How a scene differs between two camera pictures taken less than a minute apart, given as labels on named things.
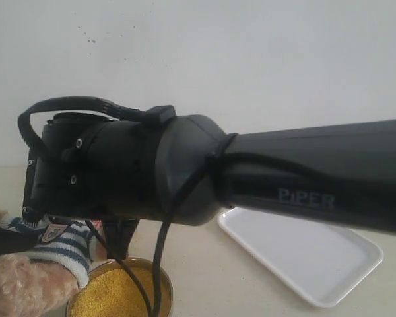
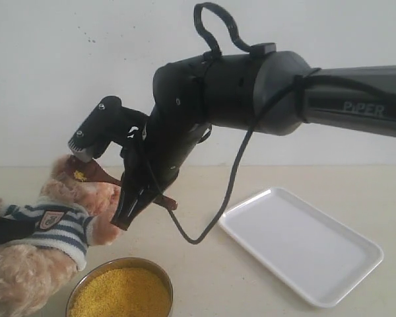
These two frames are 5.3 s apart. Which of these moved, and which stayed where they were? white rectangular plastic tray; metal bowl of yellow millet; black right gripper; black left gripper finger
Moved: black left gripper finger; black right gripper
Stayed: white rectangular plastic tray; metal bowl of yellow millet
